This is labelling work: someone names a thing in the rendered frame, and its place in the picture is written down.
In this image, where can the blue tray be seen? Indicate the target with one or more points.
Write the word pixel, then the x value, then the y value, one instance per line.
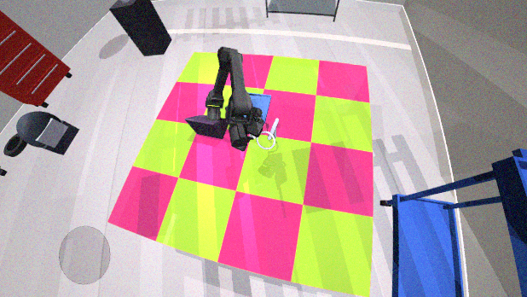
pixel 261 101

